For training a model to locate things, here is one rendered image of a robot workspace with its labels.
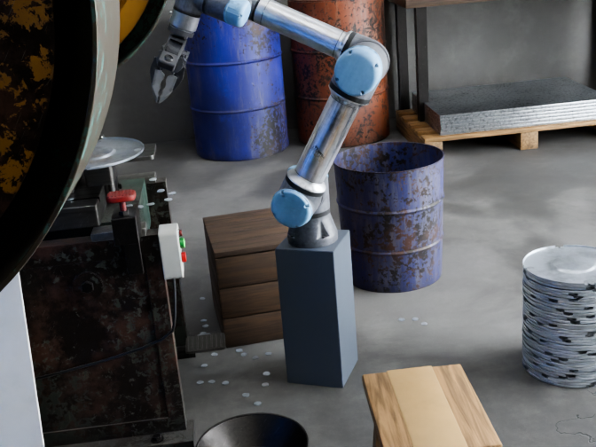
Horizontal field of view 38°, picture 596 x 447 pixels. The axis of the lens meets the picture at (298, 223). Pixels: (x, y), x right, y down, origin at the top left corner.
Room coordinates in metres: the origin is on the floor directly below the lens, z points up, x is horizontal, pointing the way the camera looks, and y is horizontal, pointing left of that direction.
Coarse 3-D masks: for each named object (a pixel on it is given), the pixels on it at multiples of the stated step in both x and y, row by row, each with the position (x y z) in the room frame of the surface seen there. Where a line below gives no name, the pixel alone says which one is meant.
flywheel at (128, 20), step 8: (120, 0) 2.74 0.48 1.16; (128, 0) 2.71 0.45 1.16; (136, 0) 2.71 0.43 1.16; (144, 0) 2.71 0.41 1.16; (120, 8) 2.71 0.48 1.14; (128, 8) 2.70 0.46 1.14; (136, 8) 2.71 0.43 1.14; (144, 8) 2.71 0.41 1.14; (120, 16) 2.70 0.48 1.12; (128, 16) 2.70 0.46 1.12; (136, 16) 2.71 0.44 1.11; (120, 24) 2.70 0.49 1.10; (128, 24) 2.70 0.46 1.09; (136, 24) 2.71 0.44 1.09; (120, 32) 2.70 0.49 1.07; (128, 32) 2.70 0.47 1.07; (120, 40) 2.70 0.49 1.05
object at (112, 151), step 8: (104, 144) 2.46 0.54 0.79; (112, 144) 2.45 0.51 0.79; (120, 144) 2.44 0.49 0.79; (128, 144) 2.44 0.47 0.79; (136, 144) 2.43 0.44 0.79; (96, 152) 2.36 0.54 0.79; (104, 152) 2.35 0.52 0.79; (112, 152) 2.35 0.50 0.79; (120, 152) 2.36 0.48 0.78; (128, 152) 2.36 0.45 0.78; (136, 152) 2.35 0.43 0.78; (96, 160) 2.30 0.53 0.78; (104, 160) 2.30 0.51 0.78; (112, 160) 2.29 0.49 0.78; (120, 160) 2.29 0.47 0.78; (128, 160) 2.28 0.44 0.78; (96, 168) 2.23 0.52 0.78
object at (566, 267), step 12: (540, 252) 2.46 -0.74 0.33; (552, 252) 2.45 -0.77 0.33; (564, 252) 2.44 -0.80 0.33; (576, 252) 2.43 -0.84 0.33; (588, 252) 2.43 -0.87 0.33; (528, 264) 2.37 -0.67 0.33; (540, 264) 2.36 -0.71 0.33; (552, 264) 2.35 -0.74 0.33; (564, 264) 2.34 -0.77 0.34; (576, 264) 2.33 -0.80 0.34; (588, 264) 2.32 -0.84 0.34; (540, 276) 2.28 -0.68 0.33; (552, 276) 2.28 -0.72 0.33; (564, 276) 2.27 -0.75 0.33; (576, 276) 2.26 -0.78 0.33; (588, 276) 2.26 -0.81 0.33
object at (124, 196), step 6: (108, 192) 2.06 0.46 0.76; (114, 192) 2.05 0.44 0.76; (120, 192) 2.05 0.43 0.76; (126, 192) 2.04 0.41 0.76; (132, 192) 2.04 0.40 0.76; (108, 198) 2.02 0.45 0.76; (114, 198) 2.02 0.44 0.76; (120, 198) 2.02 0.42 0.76; (126, 198) 2.02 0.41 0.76; (132, 198) 2.02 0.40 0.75; (120, 204) 2.04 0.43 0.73; (120, 210) 2.04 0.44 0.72
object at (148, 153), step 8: (152, 144) 2.44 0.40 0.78; (144, 152) 2.36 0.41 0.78; (152, 152) 2.35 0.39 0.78; (136, 160) 2.31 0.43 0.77; (144, 160) 2.31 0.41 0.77; (104, 168) 2.32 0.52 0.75; (112, 168) 2.33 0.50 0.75; (88, 176) 2.32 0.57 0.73; (96, 176) 2.32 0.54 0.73; (104, 176) 2.32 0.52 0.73; (112, 176) 2.32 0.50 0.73; (88, 184) 2.32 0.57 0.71; (96, 184) 2.32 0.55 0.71; (104, 184) 2.32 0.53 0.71; (112, 184) 2.32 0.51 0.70; (120, 184) 2.40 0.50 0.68
